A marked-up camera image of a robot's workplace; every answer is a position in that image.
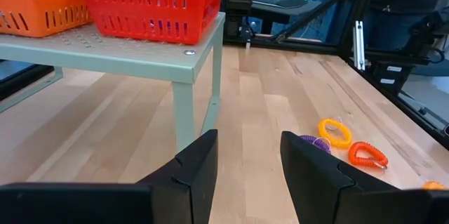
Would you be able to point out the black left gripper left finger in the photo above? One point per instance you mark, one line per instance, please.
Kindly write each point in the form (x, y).
(189, 182)

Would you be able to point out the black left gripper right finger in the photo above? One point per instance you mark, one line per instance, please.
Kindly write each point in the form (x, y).
(315, 182)

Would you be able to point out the purple coil wristband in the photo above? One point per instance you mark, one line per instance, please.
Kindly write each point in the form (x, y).
(315, 140)

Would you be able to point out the orange coil wristband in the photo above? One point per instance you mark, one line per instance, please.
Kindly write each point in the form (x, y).
(354, 157)

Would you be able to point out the yellow coil wristband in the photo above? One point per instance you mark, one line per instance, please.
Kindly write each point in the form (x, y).
(321, 134)
(433, 185)

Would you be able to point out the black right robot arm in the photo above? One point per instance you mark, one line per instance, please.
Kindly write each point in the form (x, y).
(421, 31)

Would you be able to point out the pale green metal shelf riser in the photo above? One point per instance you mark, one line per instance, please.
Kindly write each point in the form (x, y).
(122, 59)

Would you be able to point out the red plastic basket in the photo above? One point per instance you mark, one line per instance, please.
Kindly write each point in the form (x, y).
(140, 10)

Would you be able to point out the orange plastic basket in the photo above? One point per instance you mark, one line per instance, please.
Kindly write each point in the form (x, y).
(31, 10)

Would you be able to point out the silver aluminium bracket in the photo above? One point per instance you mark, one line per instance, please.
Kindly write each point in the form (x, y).
(359, 45)

